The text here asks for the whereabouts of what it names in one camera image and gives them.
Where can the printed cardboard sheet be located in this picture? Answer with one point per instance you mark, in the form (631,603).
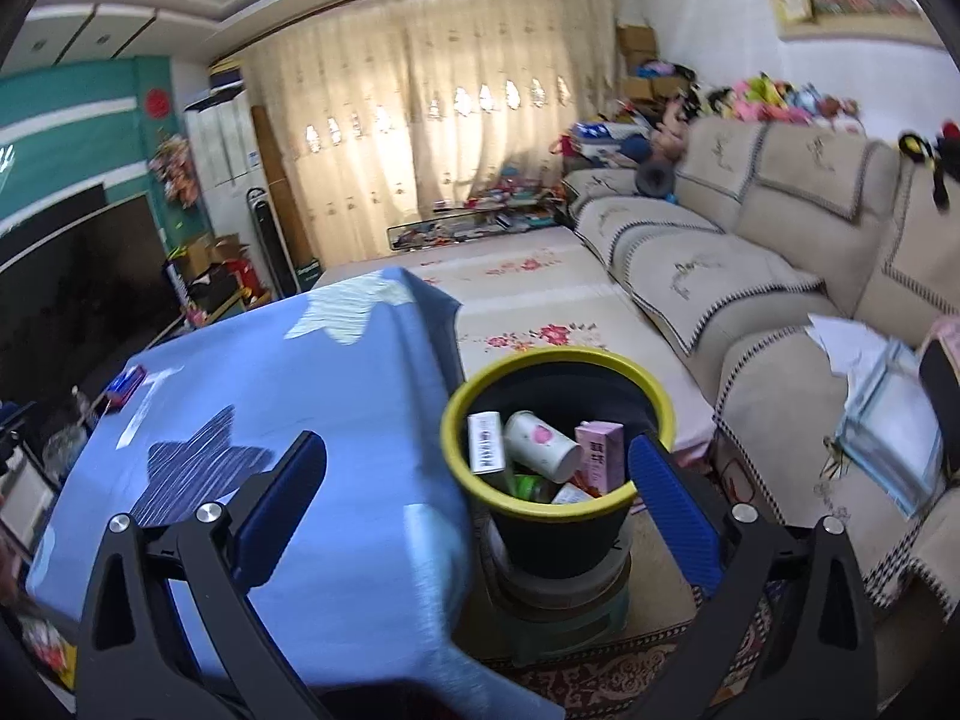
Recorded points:
(739,474)

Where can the blue star print tablecloth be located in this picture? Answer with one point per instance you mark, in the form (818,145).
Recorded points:
(352,427)

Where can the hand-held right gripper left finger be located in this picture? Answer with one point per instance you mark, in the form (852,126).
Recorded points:
(281,510)

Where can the clear water bottle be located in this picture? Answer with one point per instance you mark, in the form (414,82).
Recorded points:
(81,409)

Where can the red blue packet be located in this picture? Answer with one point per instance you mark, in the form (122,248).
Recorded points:
(125,384)

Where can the dark round cushion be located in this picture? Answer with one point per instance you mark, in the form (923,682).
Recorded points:
(654,178)

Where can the open cardboard box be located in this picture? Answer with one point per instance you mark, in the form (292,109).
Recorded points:
(214,249)

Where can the beige embroidered curtains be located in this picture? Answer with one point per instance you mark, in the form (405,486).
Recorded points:
(450,105)

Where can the artificial flower decoration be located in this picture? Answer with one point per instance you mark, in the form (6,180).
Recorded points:
(174,169)

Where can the white standing air conditioner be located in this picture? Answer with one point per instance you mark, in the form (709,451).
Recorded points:
(221,139)

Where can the pink backpack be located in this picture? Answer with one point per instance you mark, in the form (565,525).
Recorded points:
(941,390)

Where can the white loose papers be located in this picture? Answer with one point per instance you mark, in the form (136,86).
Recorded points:
(844,341)

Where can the black tower fan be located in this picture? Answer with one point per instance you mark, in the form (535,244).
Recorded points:
(270,240)

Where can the cardboard box stack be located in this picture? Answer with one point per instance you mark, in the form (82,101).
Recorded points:
(636,60)

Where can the white drawer unit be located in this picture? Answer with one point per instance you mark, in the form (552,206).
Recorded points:
(22,499)

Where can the white cup with pink print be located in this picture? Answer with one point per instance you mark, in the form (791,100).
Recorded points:
(540,444)

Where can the black bin with yellow rim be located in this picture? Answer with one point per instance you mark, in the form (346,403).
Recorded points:
(555,540)

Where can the black flat television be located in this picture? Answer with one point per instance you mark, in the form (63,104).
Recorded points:
(75,292)

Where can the blue star print pillow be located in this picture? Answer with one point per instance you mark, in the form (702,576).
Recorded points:
(604,139)

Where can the pile of plush toys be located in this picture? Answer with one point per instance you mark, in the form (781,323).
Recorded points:
(765,97)

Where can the glass low table with books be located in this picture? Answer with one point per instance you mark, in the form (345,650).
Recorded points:
(480,225)

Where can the red box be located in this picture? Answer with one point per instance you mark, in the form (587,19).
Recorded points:
(244,279)

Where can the black plush toy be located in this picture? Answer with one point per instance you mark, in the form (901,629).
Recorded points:
(934,157)

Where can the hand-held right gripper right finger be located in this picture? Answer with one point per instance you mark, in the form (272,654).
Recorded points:
(675,525)

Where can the beige sofa with deer covers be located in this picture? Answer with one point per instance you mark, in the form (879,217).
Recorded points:
(780,240)

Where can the green plastic stool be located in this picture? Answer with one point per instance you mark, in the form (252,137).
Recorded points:
(562,634)

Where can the red round wall ornament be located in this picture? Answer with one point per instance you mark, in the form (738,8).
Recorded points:
(156,101)

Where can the pink carton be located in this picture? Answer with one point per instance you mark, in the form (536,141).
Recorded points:
(600,456)

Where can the blue zip file bag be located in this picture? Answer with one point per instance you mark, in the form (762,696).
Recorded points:
(892,435)

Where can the long white box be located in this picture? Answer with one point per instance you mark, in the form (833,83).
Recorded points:
(486,441)

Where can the grey paint bucket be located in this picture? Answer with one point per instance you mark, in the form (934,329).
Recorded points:
(517,577)

